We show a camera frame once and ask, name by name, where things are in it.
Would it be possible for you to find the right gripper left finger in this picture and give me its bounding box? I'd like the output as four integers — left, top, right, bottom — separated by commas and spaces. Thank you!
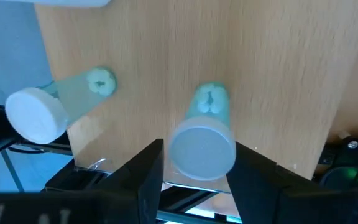
0, 138, 165, 224

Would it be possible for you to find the green medicine bottle white cap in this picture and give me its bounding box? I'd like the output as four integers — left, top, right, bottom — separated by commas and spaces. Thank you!
4, 65, 117, 146
168, 81, 237, 182

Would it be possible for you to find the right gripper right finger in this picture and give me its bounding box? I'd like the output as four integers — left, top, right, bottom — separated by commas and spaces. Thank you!
227, 141, 358, 224

